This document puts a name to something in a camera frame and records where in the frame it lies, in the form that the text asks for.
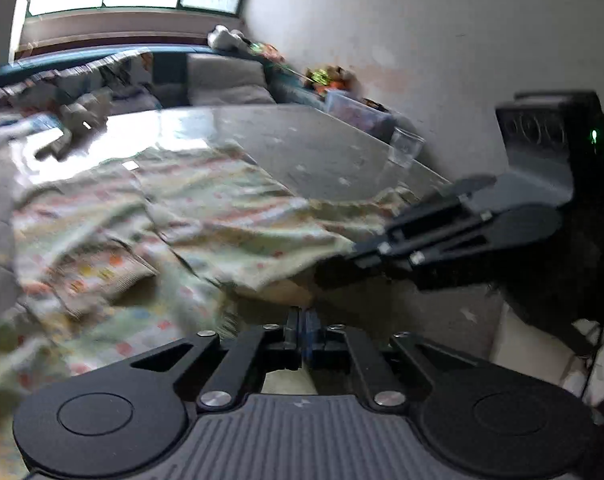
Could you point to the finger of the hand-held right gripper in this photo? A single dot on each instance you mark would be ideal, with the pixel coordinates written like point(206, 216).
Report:
point(369, 256)
point(432, 212)

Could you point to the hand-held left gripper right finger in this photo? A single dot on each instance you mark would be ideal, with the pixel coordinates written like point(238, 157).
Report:
point(311, 332)

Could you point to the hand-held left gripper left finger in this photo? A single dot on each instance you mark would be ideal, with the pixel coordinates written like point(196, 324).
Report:
point(294, 332)

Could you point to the green patterned garment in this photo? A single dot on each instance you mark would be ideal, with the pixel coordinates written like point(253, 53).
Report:
point(201, 220)

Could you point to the clear glass cup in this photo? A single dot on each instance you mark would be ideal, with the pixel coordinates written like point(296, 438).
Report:
point(406, 146)

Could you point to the clear plastic storage box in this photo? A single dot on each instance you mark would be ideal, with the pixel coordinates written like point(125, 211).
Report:
point(357, 110)

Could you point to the pile of colourful toys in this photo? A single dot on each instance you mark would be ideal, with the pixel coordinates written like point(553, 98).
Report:
point(327, 77)

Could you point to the grey sofa cushion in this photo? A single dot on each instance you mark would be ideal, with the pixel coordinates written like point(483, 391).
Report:
point(226, 80)

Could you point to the white plush toy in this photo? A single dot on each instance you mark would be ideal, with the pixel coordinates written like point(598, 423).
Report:
point(225, 37)

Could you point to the grey crumpled cloth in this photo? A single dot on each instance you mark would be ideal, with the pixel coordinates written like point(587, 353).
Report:
point(74, 120)

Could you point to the patterned blanket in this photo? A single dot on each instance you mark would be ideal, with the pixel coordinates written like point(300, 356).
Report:
point(76, 82)

